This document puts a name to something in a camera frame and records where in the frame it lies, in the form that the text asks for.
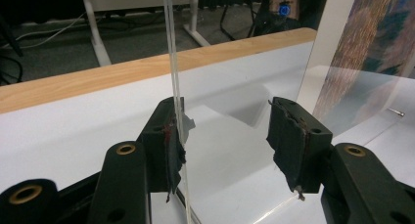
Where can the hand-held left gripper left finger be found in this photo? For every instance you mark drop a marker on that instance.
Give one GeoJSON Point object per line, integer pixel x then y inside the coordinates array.
{"type": "Point", "coordinates": [160, 145]}

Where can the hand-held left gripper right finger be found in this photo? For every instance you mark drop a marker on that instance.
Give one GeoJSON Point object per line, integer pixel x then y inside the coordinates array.
{"type": "Point", "coordinates": [293, 149]}

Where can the clear acrylic panel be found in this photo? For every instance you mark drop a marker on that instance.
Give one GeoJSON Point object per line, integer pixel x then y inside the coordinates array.
{"type": "Point", "coordinates": [326, 54]}
{"type": "Point", "coordinates": [172, 54]}

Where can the small metal screw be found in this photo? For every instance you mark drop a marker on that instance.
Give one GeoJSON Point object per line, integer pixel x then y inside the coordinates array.
{"type": "Point", "coordinates": [396, 112]}

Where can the white desk leg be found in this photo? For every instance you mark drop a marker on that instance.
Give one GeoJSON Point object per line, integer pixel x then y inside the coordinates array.
{"type": "Point", "coordinates": [195, 25]}
{"type": "Point", "coordinates": [94, 31]}

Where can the blue round connector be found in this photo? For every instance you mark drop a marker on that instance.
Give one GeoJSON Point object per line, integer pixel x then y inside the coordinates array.
{"type": "Point", "coordinates": [284, 9]}

